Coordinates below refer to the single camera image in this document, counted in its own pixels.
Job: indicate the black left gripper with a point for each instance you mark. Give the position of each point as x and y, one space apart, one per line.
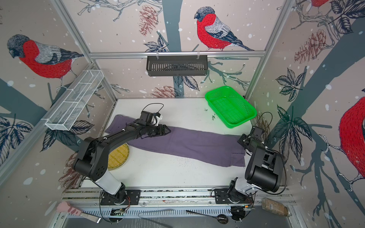
163 132

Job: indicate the purple trousers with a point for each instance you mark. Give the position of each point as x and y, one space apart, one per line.
212 148

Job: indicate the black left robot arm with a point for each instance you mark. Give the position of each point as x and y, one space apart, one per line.
93 157

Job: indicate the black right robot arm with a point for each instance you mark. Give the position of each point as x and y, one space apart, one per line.
263 172

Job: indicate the yellow round woven mat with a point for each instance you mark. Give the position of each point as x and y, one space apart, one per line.
118 157

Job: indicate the green plastic basket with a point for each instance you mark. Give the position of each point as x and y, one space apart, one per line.
232 108

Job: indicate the black spoon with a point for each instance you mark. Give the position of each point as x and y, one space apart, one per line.
221 218

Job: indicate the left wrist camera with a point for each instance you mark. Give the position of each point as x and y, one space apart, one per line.
147 118

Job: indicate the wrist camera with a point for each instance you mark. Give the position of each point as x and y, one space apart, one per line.
257 133
147 118

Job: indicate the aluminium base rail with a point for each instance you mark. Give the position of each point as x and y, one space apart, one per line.
167 202

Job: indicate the black hanging wire basket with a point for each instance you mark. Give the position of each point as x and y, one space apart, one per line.
177 66

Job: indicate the white mesh wall shelf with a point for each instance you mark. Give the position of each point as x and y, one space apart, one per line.
76 99

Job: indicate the horizontal aluminium frame bar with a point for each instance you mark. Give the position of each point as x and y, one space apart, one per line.
142 55

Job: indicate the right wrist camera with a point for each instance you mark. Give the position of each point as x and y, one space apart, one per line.
257 133

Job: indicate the pink handled spatula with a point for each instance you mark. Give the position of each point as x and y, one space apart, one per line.
66 207

